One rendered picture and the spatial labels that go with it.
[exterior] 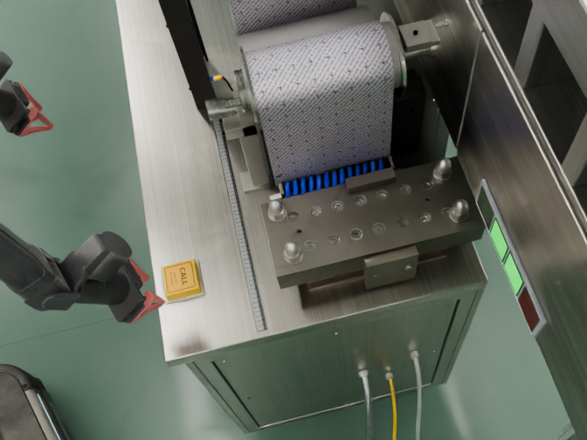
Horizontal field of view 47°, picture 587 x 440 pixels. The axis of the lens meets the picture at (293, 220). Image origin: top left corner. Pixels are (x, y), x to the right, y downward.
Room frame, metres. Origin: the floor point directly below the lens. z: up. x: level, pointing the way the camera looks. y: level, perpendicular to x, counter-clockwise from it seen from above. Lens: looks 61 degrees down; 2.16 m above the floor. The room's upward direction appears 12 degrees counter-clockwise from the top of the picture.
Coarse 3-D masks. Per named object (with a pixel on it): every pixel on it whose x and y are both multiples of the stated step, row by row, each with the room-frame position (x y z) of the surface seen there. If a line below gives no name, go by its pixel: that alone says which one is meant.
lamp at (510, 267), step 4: (508, 256) 0.39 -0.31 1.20; (508, 260) 0.38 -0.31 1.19; (512, 260) 0.38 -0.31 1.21; (508, 264) 0.38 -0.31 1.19; (512, 264) 0.37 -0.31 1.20; (508, 268) 0.37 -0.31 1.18; (512, 268) 0.37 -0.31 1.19; (516, 268) 0.36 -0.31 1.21; (508, 272) 0.37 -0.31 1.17; (512, 272) 0.36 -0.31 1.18; (516, 272) 0.36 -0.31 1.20; (508, 276) 0.37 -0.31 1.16; (512, 276) 0.36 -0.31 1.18; (516, 276) 0.35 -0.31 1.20; (512, 280) 0.36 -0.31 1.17; (516, 280) 0.35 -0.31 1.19; (520, 280) 0.34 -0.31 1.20; (512, 284) 0.35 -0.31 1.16; (516, 284) 0.35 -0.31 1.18; (520, 284) 0.34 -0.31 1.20; (516, 288) 0.34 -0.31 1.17; (516, 292) 0.34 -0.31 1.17
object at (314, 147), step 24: (312, 120) 0.71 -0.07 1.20; (336, 120) 0.71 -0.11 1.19; (360, 120) 0.71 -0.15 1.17; (384, 120) 0.71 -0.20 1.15; (288, 144) 0.71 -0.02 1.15; (312, 144) 0.71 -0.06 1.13; (336, 144) 0.71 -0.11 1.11; (360, 144) 0.71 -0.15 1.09; (384, 144) 0.71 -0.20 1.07; (288, 168) 0.71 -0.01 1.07; (312, 168) 0.71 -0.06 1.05; (336, 168) 0.71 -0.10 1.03
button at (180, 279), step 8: (176, 264) 0.63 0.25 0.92; (184, 264) 0.62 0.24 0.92; (192, 264) 0.62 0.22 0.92; (168, 272) 0.61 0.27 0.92; (176, 272) 0.61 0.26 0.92; (184, 272) 0.60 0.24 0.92; (192, 272) 0.60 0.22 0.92; (168, 280) 0.59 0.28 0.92; (176, 280) 0.59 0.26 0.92; (184, 280) 0.59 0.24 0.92; (192, 280) 0.58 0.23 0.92; (168, 288) 0.58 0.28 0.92; (176, 288) 0.57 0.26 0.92; (184, 288) 0.57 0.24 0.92; (192, 288) 0.57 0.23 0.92; (200, 288) 0.57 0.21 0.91; (168, 296) 0.56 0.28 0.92; (176, 296) 0.56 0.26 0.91; (184, 296) 0.56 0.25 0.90
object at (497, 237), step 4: (496, 224) 0.44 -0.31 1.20; (496, 228) 0.44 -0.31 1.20; (492, 232) 0.44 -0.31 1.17; (496, 232) 0.43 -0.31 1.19; (500, 232) 0.42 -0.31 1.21; (492, 236) 0.44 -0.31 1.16; (496, 236) 0.43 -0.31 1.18; (500, 236) 0.42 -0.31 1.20; (496, 240) 0.43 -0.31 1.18; (500, 240) 0.42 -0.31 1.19; (504, 240) 0.41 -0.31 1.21; (496, 244) 0.42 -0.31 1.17; (500, 244) 0.41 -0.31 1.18; (504, 244) 0.40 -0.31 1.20; (496, 248) 0.42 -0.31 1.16; (500, 248) 0.41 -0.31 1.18; (504, 248) 0.40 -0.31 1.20; (500, 252) 0.41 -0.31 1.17; (504, 252) 0.40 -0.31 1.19; (500, 256) 0.40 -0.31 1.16
